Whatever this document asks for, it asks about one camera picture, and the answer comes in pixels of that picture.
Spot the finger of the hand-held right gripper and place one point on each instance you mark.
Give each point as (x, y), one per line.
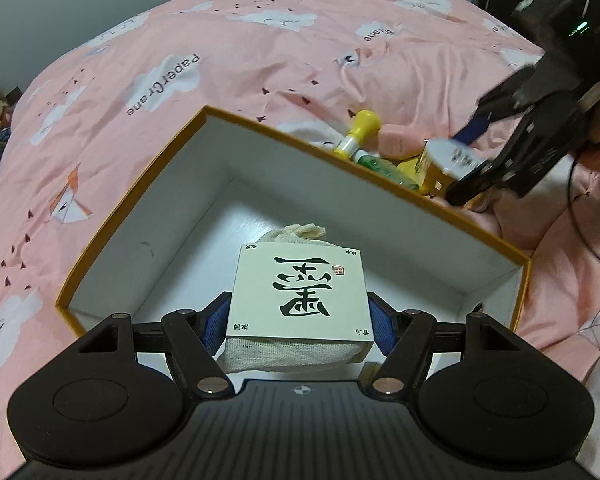
(472, 127)
(475, 182)

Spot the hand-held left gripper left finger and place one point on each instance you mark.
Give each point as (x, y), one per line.
(219, 322)

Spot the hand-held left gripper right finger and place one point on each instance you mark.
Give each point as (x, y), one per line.
(380, 322)

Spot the small yellow and white box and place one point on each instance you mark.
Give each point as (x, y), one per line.
(440, 170)

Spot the white box with black calligraphy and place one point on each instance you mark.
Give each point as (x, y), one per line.
(300, 285)

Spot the yellow-capped white bottle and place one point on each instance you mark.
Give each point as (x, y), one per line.
(365, 122)

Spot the orange-rimmed white storage box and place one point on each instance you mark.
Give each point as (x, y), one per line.
(180, 200)

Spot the pink case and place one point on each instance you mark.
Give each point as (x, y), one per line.
(400, 140)

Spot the green clear bottle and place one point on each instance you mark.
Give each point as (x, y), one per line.
(380, 165)

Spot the pink printed bed sheet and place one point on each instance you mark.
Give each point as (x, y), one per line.
(230, 60)

